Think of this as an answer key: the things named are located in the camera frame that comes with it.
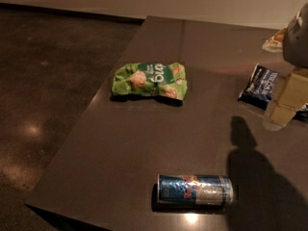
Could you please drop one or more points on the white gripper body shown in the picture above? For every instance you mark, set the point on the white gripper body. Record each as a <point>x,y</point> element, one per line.
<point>297,39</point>

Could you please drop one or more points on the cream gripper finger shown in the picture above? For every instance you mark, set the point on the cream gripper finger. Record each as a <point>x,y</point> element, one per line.
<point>290,94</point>

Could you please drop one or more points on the blue silver redbull can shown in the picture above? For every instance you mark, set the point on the blue silver redbull can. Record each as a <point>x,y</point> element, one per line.
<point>216,190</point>

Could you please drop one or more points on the yellow snack bag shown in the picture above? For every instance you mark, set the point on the yellow snack bag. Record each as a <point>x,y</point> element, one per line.
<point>275,43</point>

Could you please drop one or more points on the dark blue chip bag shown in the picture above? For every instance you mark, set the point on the dark blue chip bag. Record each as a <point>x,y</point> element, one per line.
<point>259,90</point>

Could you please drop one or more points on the green snack bag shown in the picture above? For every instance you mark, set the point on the green snack bag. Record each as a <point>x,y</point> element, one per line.
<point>153,79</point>

